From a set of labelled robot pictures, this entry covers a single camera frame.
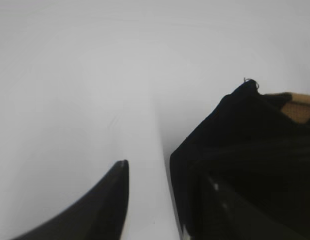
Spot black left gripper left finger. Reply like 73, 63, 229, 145
17, 159, 129, 240

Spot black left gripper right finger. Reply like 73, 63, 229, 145
196, 172, 310, 240

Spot black fabric bag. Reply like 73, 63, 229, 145
169, 79, 310, 240

